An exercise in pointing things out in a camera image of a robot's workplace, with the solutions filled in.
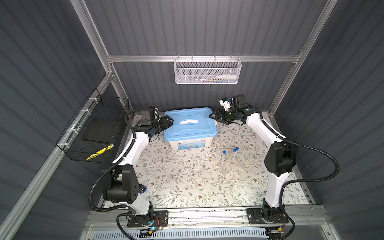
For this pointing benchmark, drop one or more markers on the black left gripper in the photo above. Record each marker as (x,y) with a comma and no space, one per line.
(166,123)

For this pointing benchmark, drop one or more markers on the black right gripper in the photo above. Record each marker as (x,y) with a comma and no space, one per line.
(217,115)

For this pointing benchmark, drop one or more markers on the blue plastic box lid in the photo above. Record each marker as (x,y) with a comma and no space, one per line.
(190,124)

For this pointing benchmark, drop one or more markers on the white plastic storage box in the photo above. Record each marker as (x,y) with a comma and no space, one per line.
(191,144)

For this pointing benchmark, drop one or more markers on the blue capped test tube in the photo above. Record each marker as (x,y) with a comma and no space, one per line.
(224,168)
(232,156)
(238,159)

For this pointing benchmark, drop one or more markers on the clear test tube rack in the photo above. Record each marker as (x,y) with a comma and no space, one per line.
(231,168)

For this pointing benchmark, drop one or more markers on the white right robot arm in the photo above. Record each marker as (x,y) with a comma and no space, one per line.
(280,158)

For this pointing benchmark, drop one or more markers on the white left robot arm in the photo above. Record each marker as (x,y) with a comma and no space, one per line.
(120,185)

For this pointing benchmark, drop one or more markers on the white bottle in basket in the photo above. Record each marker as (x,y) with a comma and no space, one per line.
(227,77)

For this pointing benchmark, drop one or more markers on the blue object at table edge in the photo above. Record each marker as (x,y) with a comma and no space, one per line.
(143,189)

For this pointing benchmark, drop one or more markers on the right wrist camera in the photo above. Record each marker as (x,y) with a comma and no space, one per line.
(226,103)

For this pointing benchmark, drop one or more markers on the white wire mesh basket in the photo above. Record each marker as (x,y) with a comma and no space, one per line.
(202,71)

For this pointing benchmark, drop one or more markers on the black wire wall basket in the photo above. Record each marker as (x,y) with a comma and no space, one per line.
(96,132)

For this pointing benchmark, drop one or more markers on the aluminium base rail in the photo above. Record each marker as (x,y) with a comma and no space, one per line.
(213,217)

